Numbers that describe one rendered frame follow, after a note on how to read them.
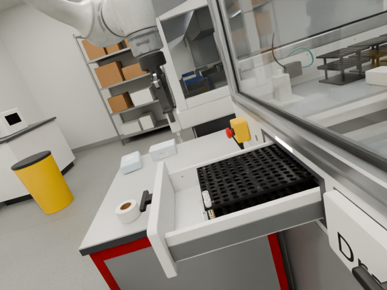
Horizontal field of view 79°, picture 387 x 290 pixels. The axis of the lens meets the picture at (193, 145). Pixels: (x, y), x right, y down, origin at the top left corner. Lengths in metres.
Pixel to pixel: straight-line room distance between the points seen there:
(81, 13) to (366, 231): 0.77
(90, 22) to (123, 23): 0.12
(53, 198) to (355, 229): 3.01
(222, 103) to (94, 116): 4.13
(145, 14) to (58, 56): 4.65
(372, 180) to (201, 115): 1.06
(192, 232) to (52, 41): 5.05
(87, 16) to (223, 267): 0.85
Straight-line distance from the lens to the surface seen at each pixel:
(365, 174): 0.33
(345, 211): 0.37
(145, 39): 0.68
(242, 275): 0.91
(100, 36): 0.79
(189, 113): 1.29
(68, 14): 0.78
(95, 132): 5.31
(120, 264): 0.85
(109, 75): 4.46
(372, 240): 0.35
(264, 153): 0.59
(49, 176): 3.08
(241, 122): 0.81
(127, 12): 0.68
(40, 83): 5.54
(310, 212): 0.48
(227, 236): 0.45
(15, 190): 4.12
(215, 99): 1.30
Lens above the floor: 1.17
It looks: 20 degrees down
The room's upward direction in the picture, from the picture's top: 18 degrees counter-clockwise
